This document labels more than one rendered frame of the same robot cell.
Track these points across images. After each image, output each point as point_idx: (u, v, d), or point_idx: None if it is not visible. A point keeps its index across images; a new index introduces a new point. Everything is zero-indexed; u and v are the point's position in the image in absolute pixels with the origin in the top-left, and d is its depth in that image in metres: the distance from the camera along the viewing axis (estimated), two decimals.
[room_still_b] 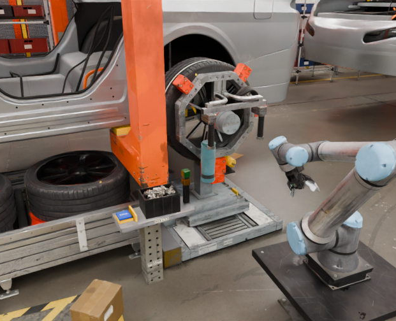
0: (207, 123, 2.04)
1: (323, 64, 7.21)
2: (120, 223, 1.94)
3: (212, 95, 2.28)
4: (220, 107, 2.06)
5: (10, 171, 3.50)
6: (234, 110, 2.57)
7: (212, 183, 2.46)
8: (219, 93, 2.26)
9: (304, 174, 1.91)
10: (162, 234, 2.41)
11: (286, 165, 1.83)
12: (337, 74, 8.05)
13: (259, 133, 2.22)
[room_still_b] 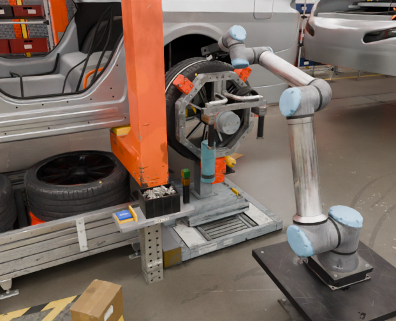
0: (207, 123, 2.04)
1: (323, 64, 7.21)
2: (120, 223, 1.94)
3: (212, 95, 2.28)
4: (220, 107, 2.06)
5: (10, 171, 3.50)
6: (234, 110, 2.57)
7: (212, 183, 2.46)
8: (219, 93, 2.26)
9: (212, 44, 2.21)
10: (162, 234, 2.41)
11: None
12: (337, 74, 8.05)
13: (259, 133, 2.22)
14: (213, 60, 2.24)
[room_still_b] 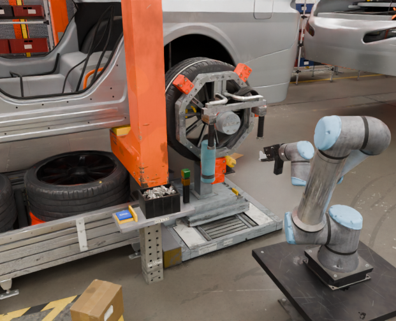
0: (207, 123, 2.04)
1: (323, 64, 7.21)
2: (120, 223, 1.94)
3: (212, 95, 2.28)
4: (220, 107, 2.06)
5: (10, 171, 3.50)
6: None
7: (212, 183, 2.46)
8: (219, 93, 2.25)
9: (266, 160, 2.00)
10: (162, 234, 2.41)
11: (287, 144, 1.89)
12: (337, 74, 8.05)
13: (259, 133, 2.22)
14: None
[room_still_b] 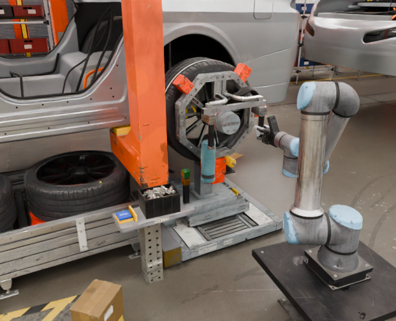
0: (207, 123, 2.04)
1: (323, 64, 7.21)
2: (120, 223, 1.94)
3: (212, 95, 2.28)
4: (220, 107, 2.06)
5: (10, 171, 3.50)
6: None
7: (212, 183, 2.46)
8: (219, 93, 2.25)
9: None
10: (162, 234, 2.41)
11: None
12: (337, 74, 8.05)
13: (259, 133, 2.22)
14: (259, 130, 2.16)
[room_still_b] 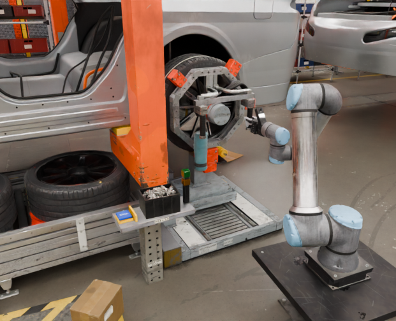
0: (199, 114, 2.20)
1: (323, 64, 7.21)
2: (120, 223, 1.94)
3: (205, 89, 2.44)
4: (212, 99, 2.22)
5: (10, 171, 3.50)
6: None
7: (205, 172, 2.62)
8: (211, 86, 2.41)
9: None
10: (162, 234, 2.41)
11: None
12: (337, 74, 8.05)
13: (249, 124, 2.38)
14: (248, 120, 2.32)
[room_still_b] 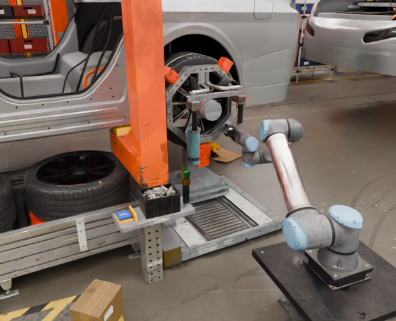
0: (190, 109, 2.29)
1: (323, 64, 7.21)
2: (120, 223, 1.94)
3: (197, 86, 2.52)
4: (203, 95, 2.31)
5: (10, 171, 3.50)
6: None
7: (198, 166, 2.71)
8: (203, 83, 2.50)
9: (234, 127, 2.70)
10: (162, 234, 2.41)
11: None
12: (337, 74, 8.05)
13: (239, 120, 2.47)
14: (224, 135, 2.73)
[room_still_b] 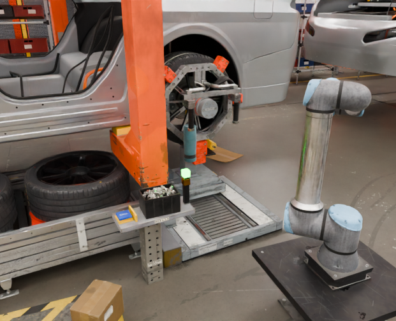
0: (187, 107, 2.33)
1: (323, 64, 7.21)
2: (120, 223, 1.94)
3: (194, 85, 2.57)
4: (199, 93, 2.35)
5: (10, 171, 3.50)
6: None
7: (194, 164, 2.75)
8: (199, 82, 2.54)
9: None
10: (162, 234, 2.41)
11: None
12: (337, 74, 8.05)
13: (234, 118, 2.51)
14: None
